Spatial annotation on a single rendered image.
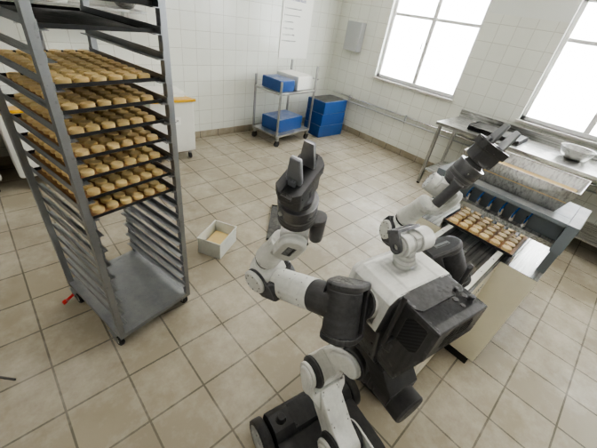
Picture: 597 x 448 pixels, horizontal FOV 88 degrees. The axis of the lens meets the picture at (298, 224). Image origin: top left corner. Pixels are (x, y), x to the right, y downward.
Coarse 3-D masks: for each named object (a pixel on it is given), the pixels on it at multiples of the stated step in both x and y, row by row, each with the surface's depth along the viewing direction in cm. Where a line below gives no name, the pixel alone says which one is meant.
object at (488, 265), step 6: (498, 252) 170; (492, 258) 165; (498, 258) 166; (486, 264) 159; (492, 264) 160; (480, 270) 154; (486, 270) 155; (474, 276) 150; (480, 276) 150; (474, 282) 147; (468, 288) 142
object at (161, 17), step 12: (156, 12) 122; (156, 24) 124; (168, 36) 127; (168, 48) 129; (168, 60) 132; (168, 72) 134; (168, 84) 136; (168, 96) 139; (168, 108) 142; (168, 132) 149; (180, 192) 169; (180, 204) 172; (180, 216) 176; (180, 228) 180
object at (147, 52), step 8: (88, 32) 155; (96, 32) 151; (104, 40) 147; (112, 40) 146; (120, 40) 142; (128, 48) 139; (136, 48) 138; (144, 48) 134; (152, 56) 132; (160, 56) 130
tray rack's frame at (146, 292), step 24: (96, 48) 161; (0, 96) 140; (24, 168) 159; (48, 216) 177; (120, 264) 225; (144, 264) 228; (72, 288) 206; (120, 288) 207; (144, 288) 210; (168, 288) 213; (96, 312) 191; (144, 312) 195
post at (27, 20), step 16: (16, 0) 90; (32, 16) 93; (32, 32) 94; (32, 48) 96; (48, 80) 103; (48, 96) 104; (64, 128) 112; (64, 144) 114; (64, 160) 118; (80, 192) 126; (80, 208) 130; (96, 240) 141; (96, 256) 145; (112, 304) 164
